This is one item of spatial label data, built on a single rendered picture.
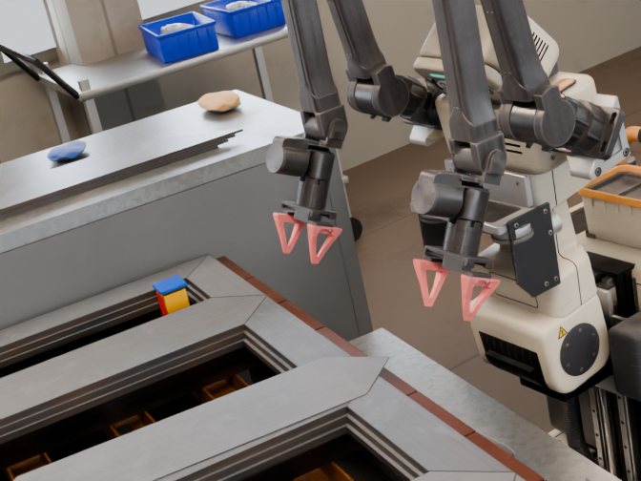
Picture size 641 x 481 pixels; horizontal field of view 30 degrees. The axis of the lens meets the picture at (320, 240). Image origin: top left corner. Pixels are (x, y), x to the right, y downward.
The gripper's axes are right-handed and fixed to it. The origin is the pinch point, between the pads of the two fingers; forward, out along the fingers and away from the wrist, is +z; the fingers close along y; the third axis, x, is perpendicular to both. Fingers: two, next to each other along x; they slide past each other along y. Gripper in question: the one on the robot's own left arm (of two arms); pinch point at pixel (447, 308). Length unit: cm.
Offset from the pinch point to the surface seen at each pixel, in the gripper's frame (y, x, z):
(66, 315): -96, -21, 26
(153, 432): -32, -31, 31
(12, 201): -117, -28, 6
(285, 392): -23.9, -11.2, 21.5
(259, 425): -18.3, -19.1, 25.5
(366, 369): -18.1, 0.8, 15.4
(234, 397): -30.5, -17.1, 24.5
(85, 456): -35, -41, 37
